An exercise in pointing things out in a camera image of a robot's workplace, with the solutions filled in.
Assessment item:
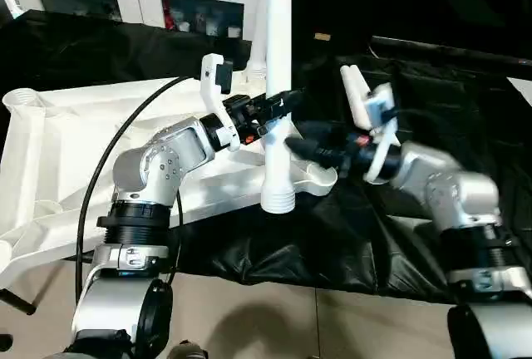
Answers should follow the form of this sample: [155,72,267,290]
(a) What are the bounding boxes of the small bottles behind glass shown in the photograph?
[162,0,246,37]

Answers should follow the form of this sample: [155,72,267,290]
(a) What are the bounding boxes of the white plastic table top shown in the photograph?
[0,76,337,268]

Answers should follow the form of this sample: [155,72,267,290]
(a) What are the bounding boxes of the dark metal rail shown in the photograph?
[370,37,532,67]

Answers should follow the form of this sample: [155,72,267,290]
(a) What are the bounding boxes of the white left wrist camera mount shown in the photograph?
[199,53,242,152]

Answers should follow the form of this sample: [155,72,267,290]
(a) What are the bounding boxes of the dark left robot foot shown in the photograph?
[168,342,209,359]

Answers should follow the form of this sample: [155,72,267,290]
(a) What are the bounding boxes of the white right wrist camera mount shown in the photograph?
[364,83,405,185]

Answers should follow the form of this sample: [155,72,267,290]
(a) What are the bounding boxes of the black plastic mat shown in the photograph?
[0,10,532,306]

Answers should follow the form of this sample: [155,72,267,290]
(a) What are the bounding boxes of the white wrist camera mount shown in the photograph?
[199,53,242,152]
[364,83,405,185]

